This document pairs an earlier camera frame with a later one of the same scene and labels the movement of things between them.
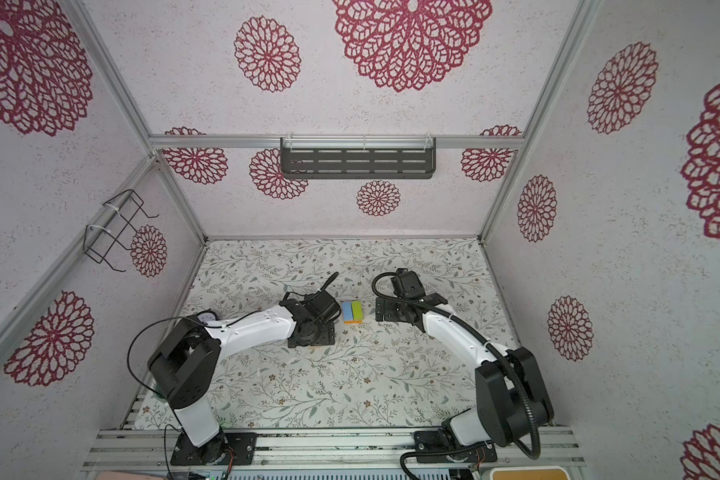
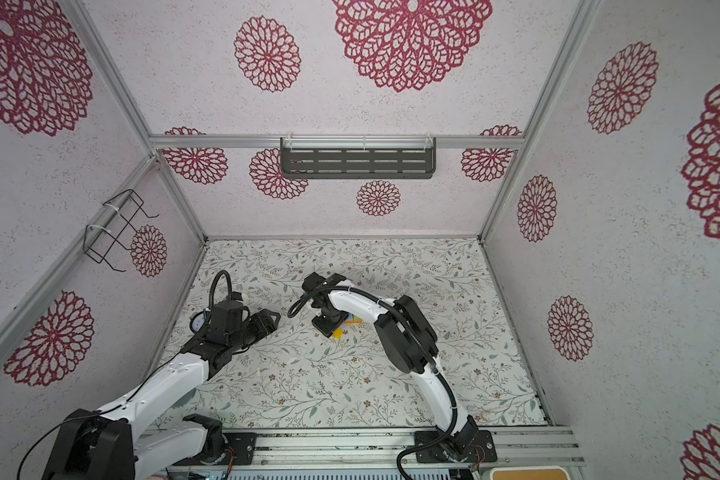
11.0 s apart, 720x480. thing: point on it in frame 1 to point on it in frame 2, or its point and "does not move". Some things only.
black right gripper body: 394,310 to 327,324
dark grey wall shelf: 364,157 does not move
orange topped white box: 529,473 does not move
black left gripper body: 325,335 to 252,331
